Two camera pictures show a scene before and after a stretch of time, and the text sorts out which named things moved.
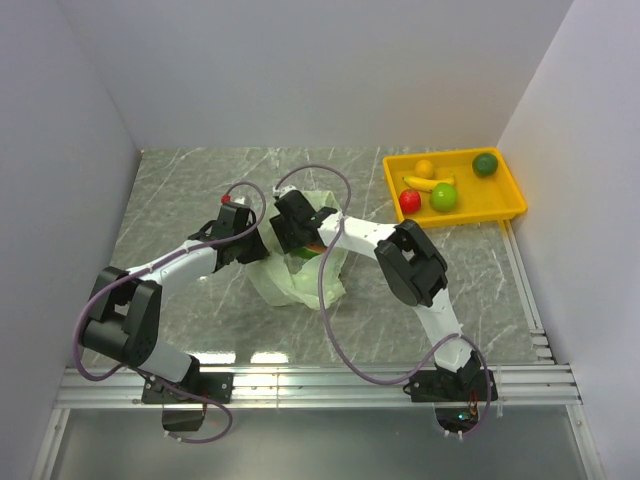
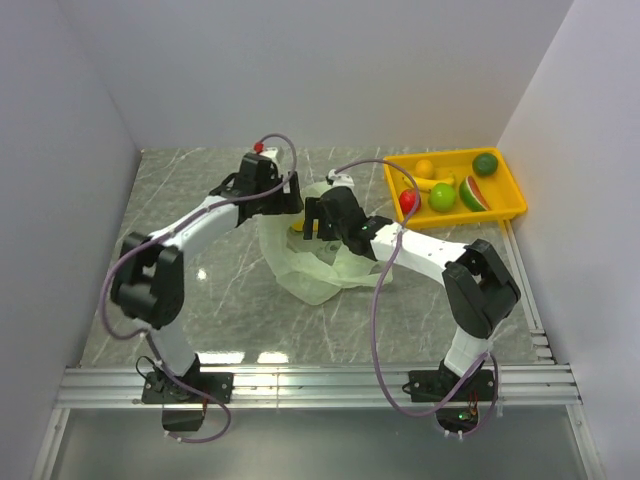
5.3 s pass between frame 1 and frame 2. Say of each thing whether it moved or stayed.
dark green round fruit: stayed
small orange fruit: stayed
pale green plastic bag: moved
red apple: stayed
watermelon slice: moved
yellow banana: stayed
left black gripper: moved
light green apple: stayed
